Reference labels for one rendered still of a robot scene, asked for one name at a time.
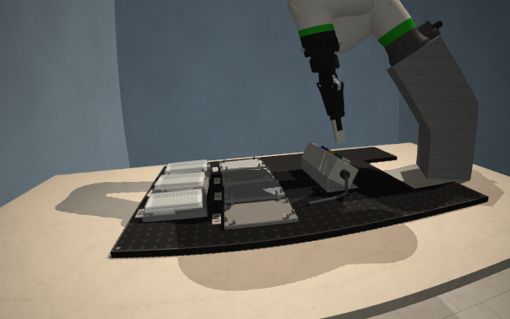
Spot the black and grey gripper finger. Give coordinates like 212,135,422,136
317,78,336,142
323,75,346,144

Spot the grey angled control panel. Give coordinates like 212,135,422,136
301,142,358,205

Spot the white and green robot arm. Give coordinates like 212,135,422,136
287,0,443,67

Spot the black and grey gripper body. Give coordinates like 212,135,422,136
310,54,340,91

